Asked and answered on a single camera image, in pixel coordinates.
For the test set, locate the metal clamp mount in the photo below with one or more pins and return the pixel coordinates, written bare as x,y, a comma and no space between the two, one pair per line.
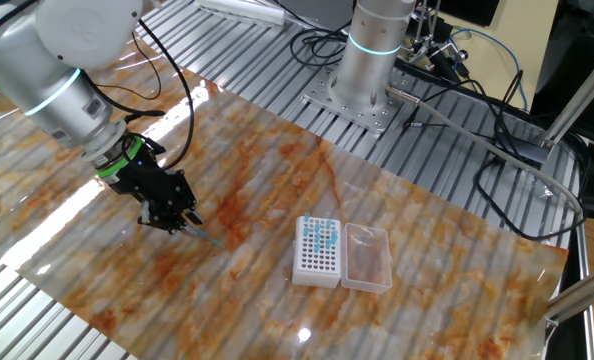
429,47

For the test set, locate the white pipette tip rack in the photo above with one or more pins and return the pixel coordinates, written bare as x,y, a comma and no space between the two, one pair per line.
317,277

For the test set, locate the clear plastic rack lid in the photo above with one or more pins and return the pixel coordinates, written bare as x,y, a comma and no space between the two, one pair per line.
367,260

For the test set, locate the grey adapter box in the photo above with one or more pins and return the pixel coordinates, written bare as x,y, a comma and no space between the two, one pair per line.
532,151

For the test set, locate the black screen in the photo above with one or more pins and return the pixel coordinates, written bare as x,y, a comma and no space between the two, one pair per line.
469,12

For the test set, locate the marble pattern plastic sheet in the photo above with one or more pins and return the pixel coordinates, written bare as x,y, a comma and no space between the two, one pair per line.
127,260

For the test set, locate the black cabinet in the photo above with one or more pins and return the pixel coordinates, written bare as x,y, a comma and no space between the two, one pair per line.
567,50

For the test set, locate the aluminium frame post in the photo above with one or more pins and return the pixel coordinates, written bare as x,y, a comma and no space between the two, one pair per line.
582,95
587,292

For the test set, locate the blue pipette tip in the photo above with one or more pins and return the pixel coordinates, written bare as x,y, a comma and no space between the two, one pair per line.
307,218
335,233
305,231
317,248
318,238
317,228
328,244
212,241
329,224

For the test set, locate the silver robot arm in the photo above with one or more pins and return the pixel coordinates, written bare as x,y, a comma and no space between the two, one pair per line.
52,90

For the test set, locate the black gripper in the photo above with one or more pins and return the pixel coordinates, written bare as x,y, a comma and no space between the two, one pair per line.
157,182

